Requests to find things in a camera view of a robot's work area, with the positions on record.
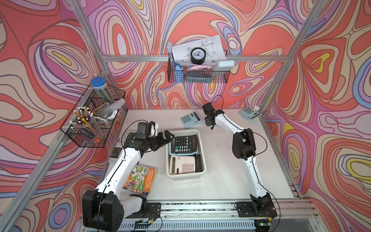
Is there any newspaper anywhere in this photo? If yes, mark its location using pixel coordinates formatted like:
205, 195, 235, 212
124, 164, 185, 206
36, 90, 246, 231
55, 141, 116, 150
110, 129, 136, 159

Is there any clear cup of pencils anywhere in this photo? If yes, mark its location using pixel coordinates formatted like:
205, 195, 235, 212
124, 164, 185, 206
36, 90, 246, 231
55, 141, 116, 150
70, 107, 104, 139

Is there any black calculator face down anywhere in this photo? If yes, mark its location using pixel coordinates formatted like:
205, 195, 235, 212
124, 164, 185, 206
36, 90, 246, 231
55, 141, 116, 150
194, 154, 203, 173

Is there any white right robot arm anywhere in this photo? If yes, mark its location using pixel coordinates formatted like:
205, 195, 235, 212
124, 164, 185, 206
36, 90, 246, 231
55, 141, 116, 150
204, 109, 277, 218

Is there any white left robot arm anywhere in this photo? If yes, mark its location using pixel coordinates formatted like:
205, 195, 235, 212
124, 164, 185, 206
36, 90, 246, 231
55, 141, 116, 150
82, 130, 175, 232

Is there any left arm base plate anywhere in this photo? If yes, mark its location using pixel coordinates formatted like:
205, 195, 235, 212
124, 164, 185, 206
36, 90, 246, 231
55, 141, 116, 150
125, 202, 161, 219

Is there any grey stapler in basket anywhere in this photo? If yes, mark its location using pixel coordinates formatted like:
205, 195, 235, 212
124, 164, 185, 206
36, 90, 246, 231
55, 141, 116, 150
96, 99, 126, 120

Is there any white box in basket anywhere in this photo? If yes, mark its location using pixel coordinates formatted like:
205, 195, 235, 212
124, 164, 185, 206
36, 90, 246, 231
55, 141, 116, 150
213, 61, 235, 72

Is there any black wire basket back wall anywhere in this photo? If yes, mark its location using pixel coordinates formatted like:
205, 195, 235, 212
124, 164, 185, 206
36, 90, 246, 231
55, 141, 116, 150
167, 54, 231, 84

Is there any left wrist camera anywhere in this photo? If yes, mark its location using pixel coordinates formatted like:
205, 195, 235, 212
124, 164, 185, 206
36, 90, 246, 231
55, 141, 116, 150
135, 121, 158, 140

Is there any black wire basket left wall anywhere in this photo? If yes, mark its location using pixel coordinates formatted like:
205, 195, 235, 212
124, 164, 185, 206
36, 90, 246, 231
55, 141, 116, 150
60, 87, 119, 148

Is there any blue lid pencil jar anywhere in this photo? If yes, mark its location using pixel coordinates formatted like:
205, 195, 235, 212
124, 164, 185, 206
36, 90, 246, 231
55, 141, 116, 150
90, 77, 114, 103

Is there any white paper drawing sheet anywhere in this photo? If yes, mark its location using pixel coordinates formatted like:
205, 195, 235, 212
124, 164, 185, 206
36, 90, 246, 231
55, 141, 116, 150
172, 35, 227, 66

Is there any pink calculator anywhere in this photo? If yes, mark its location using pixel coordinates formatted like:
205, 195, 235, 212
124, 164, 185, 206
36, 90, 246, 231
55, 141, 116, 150
169, 156, 196, 175

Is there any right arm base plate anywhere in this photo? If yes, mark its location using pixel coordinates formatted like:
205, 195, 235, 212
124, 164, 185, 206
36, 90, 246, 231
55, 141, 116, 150
234, 201, 278, 218

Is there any blue calculator far corner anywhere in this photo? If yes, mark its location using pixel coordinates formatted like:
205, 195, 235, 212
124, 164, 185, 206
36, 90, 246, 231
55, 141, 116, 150
239, 107, 260, 120

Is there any black wire basket wall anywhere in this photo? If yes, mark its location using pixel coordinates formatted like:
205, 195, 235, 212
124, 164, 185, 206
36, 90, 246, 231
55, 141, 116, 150
167, 54, 231, 84
60, 87, 119, 148

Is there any colourful children's book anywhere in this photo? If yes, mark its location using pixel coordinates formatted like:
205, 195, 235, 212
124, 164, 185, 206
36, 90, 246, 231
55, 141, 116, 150
123, 165, 157, 196

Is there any cream plastic storage box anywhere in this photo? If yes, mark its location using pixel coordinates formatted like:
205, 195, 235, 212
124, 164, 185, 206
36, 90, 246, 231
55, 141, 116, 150
166, 130, 207, 180

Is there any black calculator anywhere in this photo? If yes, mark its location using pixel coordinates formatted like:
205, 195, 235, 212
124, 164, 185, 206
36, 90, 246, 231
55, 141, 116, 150
173, 134, 198, 154

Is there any blue calculator back left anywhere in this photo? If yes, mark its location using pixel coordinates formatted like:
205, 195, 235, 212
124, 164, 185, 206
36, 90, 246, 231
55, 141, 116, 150
180, 111, 202, 129

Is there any black round clock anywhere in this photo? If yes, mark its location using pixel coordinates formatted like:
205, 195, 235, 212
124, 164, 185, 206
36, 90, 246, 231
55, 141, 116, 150
190, 47, 206, 65

